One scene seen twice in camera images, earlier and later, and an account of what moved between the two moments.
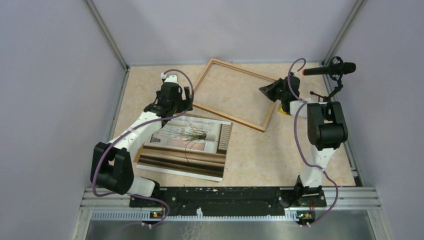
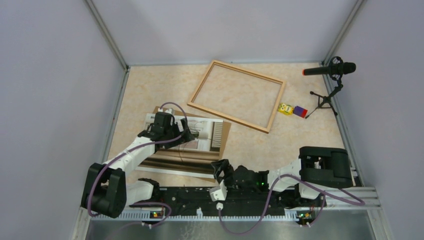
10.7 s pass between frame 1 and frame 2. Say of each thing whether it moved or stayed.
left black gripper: moved
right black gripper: moved
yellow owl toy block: stayed
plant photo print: stayed
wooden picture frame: moved
